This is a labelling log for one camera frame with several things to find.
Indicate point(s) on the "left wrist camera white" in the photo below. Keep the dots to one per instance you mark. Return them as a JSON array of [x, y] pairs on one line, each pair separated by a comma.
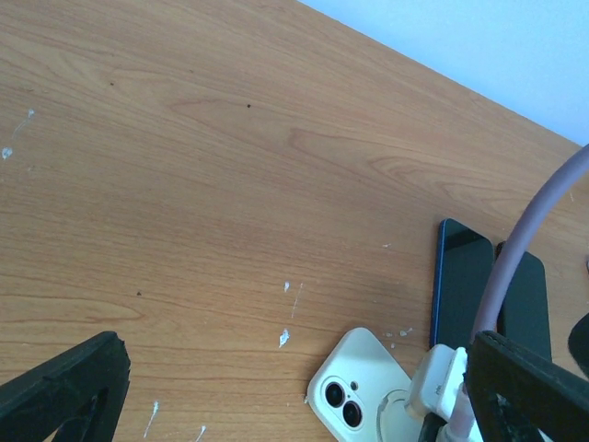
[[437, 399]]

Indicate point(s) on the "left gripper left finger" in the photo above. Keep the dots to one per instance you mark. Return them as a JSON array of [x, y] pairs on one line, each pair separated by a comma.
[[76, 396]]

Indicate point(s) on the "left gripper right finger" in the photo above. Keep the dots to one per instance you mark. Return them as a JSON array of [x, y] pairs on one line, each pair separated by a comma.
[[517, 395]]

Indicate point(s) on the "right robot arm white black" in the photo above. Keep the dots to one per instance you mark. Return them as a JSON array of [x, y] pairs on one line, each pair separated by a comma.
[[578, 344]]

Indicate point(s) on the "beige phone case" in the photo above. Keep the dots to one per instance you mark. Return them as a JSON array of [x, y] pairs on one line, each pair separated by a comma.
[[359, 392]]

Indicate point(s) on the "blue-edged black smartphone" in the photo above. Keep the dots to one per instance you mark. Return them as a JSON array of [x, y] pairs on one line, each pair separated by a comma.
[[463, 263]]

